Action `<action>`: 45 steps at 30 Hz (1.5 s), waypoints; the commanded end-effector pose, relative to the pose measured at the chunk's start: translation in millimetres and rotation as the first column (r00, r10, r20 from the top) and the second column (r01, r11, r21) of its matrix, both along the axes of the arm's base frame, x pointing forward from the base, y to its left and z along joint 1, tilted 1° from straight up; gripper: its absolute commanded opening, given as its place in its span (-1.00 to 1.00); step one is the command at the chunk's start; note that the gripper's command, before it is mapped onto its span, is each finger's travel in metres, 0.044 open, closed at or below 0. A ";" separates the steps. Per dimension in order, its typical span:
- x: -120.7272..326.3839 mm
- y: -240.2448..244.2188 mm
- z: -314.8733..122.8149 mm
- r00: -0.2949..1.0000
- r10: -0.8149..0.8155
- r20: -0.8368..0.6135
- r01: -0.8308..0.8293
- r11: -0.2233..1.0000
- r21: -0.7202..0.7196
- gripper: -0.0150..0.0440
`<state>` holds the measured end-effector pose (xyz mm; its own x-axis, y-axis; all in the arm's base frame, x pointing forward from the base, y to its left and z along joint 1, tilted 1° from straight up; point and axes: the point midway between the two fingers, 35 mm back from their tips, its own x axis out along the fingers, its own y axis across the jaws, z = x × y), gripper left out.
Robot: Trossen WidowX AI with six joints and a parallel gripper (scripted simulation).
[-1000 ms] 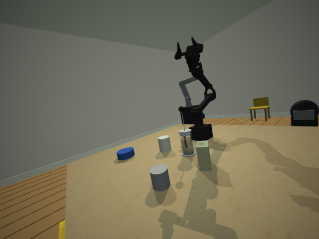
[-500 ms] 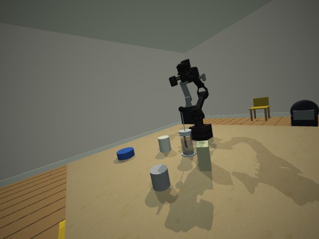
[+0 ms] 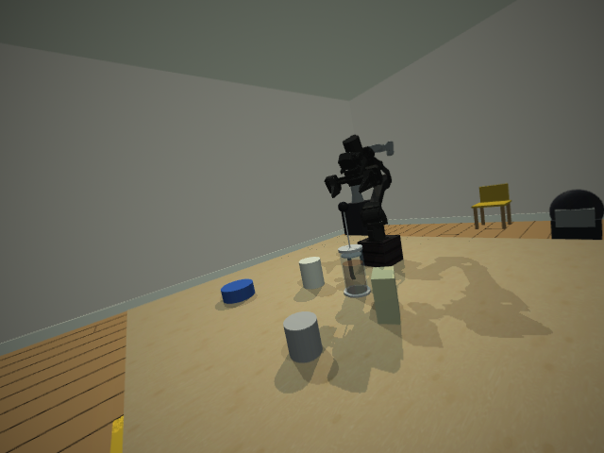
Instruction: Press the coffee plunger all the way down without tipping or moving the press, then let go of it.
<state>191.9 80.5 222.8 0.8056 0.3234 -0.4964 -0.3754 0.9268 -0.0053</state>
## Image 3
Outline olive green rectangular block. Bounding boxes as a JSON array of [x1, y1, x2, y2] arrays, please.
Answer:
[[371, 266, 401, 325]]

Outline glass french press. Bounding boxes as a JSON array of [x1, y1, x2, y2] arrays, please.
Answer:
[[338, 202, 371, 298]]

